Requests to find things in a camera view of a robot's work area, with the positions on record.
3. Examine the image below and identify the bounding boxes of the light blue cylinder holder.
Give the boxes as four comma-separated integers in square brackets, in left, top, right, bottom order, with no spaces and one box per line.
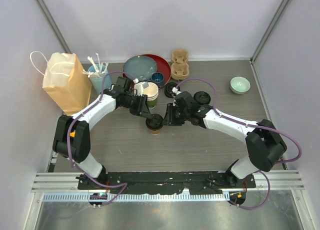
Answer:
[88,66,112,94]

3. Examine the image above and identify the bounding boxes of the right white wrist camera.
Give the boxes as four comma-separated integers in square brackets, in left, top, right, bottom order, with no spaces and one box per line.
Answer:
[171,87,181,97]

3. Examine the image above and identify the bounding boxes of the orange round dish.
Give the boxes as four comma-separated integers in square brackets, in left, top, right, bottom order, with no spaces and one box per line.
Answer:
[70,131,76,138]

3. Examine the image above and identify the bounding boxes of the cardboard cup carrier stack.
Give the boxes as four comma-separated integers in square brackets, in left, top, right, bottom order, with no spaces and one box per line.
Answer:
[170,48,190,80]

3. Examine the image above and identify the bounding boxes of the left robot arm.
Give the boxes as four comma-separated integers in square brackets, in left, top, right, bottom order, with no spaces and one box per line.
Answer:
[52,77,152,190]

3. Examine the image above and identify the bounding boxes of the pale green ceramic bowl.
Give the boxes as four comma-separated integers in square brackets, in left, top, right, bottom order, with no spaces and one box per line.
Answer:
[230,76,251,94]

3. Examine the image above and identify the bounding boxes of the red round tray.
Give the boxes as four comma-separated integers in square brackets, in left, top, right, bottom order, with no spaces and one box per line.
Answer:
[122,54,171,89]

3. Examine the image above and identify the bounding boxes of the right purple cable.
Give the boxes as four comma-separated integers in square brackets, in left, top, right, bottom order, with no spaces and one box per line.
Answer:
[174,77,302,211]

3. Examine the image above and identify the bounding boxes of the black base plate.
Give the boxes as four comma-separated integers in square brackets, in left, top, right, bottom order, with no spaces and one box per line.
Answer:
[77,170,257,195]

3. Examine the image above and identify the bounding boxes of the single brown paper cup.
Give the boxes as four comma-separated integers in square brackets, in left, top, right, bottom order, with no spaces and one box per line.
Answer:
[149,128,162,135]

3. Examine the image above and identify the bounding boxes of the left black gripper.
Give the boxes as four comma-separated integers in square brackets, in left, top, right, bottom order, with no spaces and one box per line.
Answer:
[123,94,152,119]

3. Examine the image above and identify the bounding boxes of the black cup lid stack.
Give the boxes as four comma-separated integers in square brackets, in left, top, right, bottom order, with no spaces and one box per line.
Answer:
[164,82,178,98]

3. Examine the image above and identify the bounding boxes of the aluminium frame rail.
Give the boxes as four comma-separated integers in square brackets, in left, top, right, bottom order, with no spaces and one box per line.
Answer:
[32,170,305,192]

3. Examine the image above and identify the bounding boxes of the white slotted cable duct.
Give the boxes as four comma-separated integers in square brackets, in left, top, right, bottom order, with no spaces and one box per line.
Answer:
[42,192,230,203]

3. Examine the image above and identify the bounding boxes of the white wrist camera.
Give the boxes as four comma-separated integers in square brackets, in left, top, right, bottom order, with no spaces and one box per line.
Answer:
[171,87,181,97]
[133,78,149,96]

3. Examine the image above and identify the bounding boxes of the small dark blue bowl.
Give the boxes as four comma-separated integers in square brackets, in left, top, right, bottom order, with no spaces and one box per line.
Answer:
[151,72,165,88]

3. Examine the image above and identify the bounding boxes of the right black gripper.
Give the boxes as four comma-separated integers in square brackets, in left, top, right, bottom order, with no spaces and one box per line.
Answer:
[161,103,190,126]

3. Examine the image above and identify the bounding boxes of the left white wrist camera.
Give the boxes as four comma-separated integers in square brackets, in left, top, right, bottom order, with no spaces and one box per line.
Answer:
[133,78,149,96]

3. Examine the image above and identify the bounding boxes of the blue-grey ceramic plate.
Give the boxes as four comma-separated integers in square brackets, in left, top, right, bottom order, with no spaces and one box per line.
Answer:
[123,55,158,81]

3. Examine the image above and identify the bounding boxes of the brown paper bag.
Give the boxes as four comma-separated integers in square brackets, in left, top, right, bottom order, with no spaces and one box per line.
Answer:
[29,51,92,116]

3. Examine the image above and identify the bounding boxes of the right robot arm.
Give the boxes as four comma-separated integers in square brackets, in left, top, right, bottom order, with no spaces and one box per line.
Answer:
[162,88,287,188]

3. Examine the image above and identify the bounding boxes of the green paper cup stack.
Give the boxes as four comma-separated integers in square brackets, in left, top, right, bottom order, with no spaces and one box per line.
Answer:
[143,82,159,108]

